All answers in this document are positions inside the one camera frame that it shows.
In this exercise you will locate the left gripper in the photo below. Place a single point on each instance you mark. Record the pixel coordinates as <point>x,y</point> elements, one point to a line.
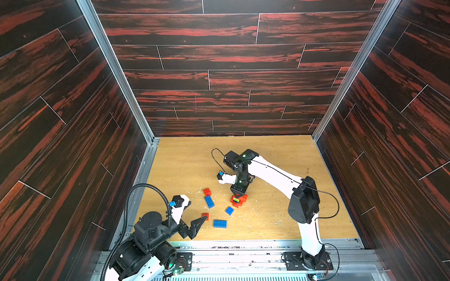
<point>193,230</point>

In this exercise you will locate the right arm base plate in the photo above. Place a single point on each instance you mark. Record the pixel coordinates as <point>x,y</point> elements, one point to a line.
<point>304,261</point>

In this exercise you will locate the long red lego brick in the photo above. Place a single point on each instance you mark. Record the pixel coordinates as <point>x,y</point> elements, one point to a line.
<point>242,199</point>
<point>235,204</point>

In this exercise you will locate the aluminium corner post right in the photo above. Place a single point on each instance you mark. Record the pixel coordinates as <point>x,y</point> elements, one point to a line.
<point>373,36</point>

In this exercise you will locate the red small lego brick far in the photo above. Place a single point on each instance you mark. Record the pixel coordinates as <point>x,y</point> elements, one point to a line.
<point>207,191</point>

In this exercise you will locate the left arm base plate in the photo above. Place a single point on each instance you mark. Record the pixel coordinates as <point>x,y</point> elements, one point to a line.
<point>183,262</point>

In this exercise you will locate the long blue lego brick near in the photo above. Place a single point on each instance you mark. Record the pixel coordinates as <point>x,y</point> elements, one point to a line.
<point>220,224</point>

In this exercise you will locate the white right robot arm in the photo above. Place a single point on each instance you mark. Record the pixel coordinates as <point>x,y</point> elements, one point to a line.
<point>302,194</point>

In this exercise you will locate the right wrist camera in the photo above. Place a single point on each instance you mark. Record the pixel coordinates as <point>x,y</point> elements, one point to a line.
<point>225,178</point>

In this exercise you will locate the aluminium corner post left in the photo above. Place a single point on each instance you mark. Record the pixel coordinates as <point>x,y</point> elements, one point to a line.
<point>106,48</point>

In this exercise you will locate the long blue lego brick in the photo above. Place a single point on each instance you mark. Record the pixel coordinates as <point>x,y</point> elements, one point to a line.
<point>220,224</point>
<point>209,201</point>

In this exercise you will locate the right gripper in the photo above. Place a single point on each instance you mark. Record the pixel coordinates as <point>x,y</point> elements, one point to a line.
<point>239,189</point>

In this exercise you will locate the small blue lego brick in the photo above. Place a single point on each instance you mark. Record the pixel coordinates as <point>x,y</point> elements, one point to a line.
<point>229,210</point>

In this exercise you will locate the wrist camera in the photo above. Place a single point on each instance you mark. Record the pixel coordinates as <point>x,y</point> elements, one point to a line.
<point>178,200</point>
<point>225,178</point>

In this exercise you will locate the long blue lego brick far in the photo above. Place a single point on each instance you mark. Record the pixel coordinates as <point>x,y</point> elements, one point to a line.
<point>209,201</point>

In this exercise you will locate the aluminium corner post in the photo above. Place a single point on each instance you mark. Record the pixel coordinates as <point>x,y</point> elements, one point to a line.
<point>373,36</point>
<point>106,48</point>

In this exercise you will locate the aluminium front rail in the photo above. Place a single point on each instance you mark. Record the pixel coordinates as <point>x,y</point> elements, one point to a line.
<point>264,260</point>

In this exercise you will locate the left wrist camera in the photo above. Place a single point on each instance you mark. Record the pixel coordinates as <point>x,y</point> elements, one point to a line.
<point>178,200</point>

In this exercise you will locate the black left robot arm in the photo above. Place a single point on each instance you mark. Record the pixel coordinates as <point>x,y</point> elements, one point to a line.
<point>147,253</point>

